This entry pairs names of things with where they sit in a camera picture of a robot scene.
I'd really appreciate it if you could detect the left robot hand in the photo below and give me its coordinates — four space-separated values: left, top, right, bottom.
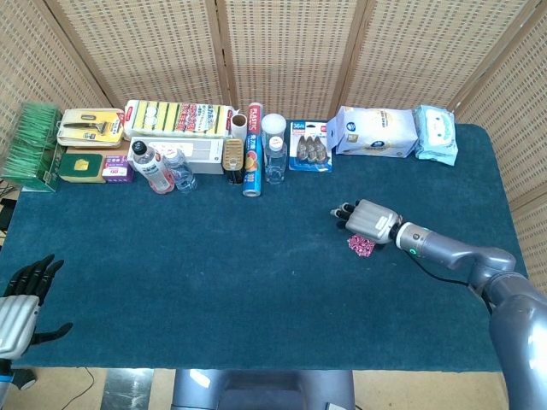
0 254 74 360

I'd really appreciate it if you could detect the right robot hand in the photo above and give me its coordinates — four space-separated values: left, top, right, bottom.
329 198 405 245

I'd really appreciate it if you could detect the pink patterned card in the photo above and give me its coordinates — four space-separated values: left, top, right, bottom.
346 233 376 259

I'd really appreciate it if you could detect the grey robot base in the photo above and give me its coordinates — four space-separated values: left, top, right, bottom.
170 367 358 410

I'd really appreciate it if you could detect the black caster wheel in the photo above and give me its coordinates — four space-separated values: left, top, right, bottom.
12 367 38 392

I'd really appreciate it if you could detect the white tissue pack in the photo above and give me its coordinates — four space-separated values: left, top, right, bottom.
325 105 419 159

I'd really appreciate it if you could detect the blue hooks blister pack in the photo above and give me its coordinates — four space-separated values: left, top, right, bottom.
288 120 334 173

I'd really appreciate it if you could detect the light blue wet wipes pack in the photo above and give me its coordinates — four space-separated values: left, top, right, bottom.
412 104 459 167

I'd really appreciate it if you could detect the tall clear bottle white cap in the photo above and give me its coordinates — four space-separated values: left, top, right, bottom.
263 135 288 185

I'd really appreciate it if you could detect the black box beside table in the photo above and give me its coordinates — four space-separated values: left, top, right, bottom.
0 196 17 231

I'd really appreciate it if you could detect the blue plastic wrap roll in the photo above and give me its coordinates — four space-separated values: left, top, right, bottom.
241 102 264 198

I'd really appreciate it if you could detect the clear jar white lid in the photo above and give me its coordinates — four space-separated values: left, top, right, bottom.
261 113 287 146

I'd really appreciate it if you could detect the black gold tin can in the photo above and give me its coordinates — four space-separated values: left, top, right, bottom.
222 137 246 185

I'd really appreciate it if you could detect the white paper roll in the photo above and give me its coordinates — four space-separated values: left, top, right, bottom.
230 113 249 144

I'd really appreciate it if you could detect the blue felt table mat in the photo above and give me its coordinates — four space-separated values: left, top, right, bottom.
0 121 540 372

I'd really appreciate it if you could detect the dark green small box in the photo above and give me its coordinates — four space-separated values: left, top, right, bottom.
58 152 107 184

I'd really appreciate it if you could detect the long white carton box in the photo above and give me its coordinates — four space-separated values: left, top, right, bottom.
126 136 226 175

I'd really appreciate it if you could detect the green tea bag box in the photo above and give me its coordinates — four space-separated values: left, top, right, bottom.
0 102 65 193

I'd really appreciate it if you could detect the small purple box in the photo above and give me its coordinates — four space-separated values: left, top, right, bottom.
101 155 135 184

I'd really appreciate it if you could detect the bamboo folding screen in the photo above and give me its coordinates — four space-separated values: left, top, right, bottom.
0 0 547 300

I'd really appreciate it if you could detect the brown cardboard box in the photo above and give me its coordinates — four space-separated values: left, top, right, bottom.
63 140 132 157

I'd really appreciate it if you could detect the small clear water bottle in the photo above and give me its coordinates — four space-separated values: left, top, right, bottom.
163 148 199 193

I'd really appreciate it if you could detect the pink drink bottle black cap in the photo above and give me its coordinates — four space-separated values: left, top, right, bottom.
131 140 176 196

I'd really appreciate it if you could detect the yellow razor blister pack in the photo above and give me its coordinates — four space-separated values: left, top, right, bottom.
56 108 126 149

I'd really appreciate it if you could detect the yellow green sponge multipack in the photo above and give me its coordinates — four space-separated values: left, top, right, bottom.
123 99 235 140

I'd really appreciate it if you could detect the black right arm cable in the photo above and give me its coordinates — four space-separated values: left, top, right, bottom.
412 255 497 317

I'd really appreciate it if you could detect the thin black floor cable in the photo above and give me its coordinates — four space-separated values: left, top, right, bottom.
68 366 96 410

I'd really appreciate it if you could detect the shiny metal base plate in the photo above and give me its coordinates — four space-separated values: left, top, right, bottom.
101 367 155 410

